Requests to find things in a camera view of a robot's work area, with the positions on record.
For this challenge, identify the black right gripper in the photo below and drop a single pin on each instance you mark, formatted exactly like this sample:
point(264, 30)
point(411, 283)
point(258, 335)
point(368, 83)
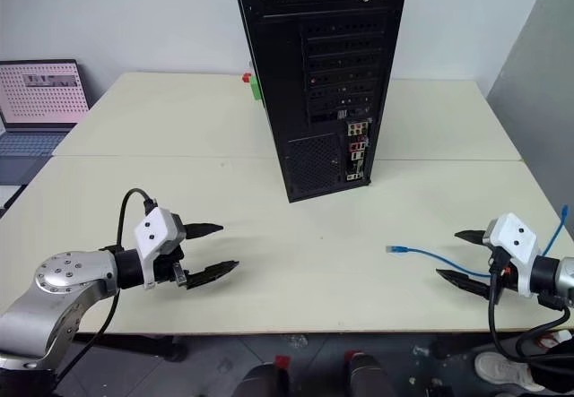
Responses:
point(503, 271)

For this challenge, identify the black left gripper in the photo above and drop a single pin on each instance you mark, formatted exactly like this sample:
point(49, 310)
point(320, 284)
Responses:
point(168, 269)

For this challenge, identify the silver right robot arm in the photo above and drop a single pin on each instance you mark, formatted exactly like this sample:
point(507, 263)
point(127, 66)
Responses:
point(556, 276)

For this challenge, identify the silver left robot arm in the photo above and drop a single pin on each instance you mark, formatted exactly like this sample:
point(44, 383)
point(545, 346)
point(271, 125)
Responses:
point(54, 280)

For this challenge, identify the white shoe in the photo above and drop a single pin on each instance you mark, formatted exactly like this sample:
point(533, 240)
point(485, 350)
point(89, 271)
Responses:
point(502, 370)

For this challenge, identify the dark rounded shape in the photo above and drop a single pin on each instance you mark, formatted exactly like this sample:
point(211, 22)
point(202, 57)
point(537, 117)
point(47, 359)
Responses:
point(269, 381)
point(370, 377)

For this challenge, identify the green block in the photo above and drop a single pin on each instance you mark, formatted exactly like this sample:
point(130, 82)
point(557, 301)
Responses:
point(256, 88)

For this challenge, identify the red block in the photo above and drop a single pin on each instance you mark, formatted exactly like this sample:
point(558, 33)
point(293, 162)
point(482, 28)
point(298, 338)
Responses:
point(246, 78)

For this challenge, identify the black desktop computer tower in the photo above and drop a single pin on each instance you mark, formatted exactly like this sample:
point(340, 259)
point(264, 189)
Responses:
point(336, 79)

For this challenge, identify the open grey laptop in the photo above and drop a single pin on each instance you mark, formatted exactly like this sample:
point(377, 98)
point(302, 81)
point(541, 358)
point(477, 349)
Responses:
point(40, 97)

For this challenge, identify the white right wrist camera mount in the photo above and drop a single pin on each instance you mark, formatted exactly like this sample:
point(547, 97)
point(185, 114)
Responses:
point(515, 240)

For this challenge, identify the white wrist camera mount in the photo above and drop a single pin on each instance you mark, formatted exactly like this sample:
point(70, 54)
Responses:
point(152, 231)
point(515, 240)

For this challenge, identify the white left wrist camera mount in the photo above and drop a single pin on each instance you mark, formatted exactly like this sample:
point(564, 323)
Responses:
point(152, 231)

